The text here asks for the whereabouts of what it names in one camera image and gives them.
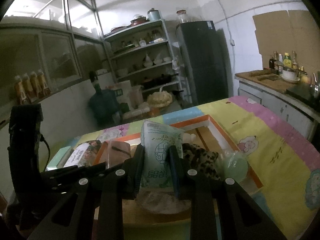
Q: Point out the floral printed box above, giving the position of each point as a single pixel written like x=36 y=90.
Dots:
x=85 y=152

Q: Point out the kitchen counter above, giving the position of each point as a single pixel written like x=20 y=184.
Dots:
x=265 y=97

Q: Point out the red pot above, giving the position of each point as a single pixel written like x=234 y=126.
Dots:
x=138 y=20

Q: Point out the row of jars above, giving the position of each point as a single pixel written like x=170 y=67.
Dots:
x=140 y=40

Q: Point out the row of white bowls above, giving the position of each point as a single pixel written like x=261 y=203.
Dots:
x=150 y=61

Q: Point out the white bowl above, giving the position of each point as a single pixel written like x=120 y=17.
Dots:
x=290 y=76

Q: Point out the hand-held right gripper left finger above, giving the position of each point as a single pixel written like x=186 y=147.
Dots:
x=138 y=170

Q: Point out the white sack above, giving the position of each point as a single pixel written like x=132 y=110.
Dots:
x=123 y=92

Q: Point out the black pan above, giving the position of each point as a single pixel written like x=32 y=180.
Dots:
x=160 y=80

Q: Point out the orange drink bottle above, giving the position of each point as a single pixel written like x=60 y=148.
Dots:
x=20 y=91
x=28 y=88
x=35 y=86
x=44 y=83

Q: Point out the mint green box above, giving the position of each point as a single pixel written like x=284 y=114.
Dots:
x=60 y=157

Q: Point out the glass jar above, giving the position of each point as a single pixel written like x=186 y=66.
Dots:
x=183 y=17

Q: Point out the blue water jug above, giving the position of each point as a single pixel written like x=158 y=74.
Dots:
x=103 y=107

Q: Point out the white metal shelf rack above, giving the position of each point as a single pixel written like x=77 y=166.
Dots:
x=140 y=52

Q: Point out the flat dish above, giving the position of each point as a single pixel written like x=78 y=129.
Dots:
x=118 y=29

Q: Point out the mint green towel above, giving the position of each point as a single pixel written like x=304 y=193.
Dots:
x=236 y=166

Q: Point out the cluster of condiment bottles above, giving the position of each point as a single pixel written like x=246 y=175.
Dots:
x=287 y=61

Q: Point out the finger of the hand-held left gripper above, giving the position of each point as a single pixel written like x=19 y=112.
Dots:
x=90 y=171

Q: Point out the glass partition window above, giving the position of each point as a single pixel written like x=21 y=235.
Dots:
x=50 y=2

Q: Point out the wall outlet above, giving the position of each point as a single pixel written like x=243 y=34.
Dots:
x=232 y=42

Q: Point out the pale round woven basket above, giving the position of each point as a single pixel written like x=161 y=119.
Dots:
x=160 y=98

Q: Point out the white green tissue packet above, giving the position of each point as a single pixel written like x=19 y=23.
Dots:
x=160 y=155

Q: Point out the light blue canister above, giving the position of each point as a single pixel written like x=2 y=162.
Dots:
x=154 y=15

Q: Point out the dark grey fridge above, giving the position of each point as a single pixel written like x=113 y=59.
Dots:
x=202 y=65

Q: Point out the leopard print cloth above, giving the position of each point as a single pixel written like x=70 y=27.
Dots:
x=202 y=158

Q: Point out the large white floral scrunchie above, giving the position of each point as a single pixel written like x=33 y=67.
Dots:
x=160 y=202

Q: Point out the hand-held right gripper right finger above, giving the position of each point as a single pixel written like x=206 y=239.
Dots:
x=175 y=177

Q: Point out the black stove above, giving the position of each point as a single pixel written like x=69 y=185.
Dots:
x=302 y=92

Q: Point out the metal utensils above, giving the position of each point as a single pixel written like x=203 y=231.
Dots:
x=315 y=85

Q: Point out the glass door wall cabinet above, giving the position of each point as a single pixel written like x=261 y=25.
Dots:
x=37 y=60

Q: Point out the black water pump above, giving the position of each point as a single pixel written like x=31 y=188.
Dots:
x=94 y=80

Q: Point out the colourful printed blanket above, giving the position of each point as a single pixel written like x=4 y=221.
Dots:
x=275 y=160

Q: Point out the orange rimmed cardboard box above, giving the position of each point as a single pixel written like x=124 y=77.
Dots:
x=215 y=132

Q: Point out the cardboard sheet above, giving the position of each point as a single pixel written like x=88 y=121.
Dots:
x=287 y=35

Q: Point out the peach cloth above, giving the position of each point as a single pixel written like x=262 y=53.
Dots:
x=116 y=153

